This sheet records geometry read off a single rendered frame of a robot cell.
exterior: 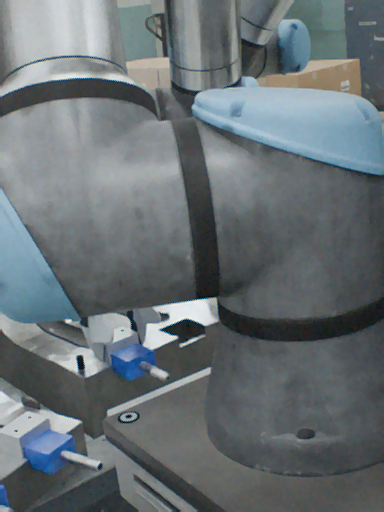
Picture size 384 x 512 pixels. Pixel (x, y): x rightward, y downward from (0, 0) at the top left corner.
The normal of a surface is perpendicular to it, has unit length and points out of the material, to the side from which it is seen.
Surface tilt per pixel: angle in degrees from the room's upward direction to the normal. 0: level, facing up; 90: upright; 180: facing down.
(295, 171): 90
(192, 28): 110
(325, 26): 90
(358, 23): 91
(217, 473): 0
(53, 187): 56
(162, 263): 105
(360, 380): 72
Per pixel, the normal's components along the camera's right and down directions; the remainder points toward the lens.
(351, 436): 0.16, -0.01
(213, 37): 0.22, 0.63
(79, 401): -0.78, 0.29
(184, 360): 0.62, 0.18
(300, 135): 0.01, 0.27
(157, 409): -0.11, -0.94
